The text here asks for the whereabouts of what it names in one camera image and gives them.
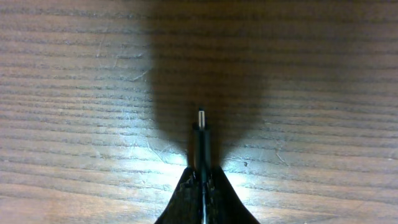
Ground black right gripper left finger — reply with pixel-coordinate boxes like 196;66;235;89
155;167;200;224

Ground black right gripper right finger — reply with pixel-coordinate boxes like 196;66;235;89
206;167;259;224

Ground black USB charging cable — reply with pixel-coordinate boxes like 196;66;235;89
192;108;212;224

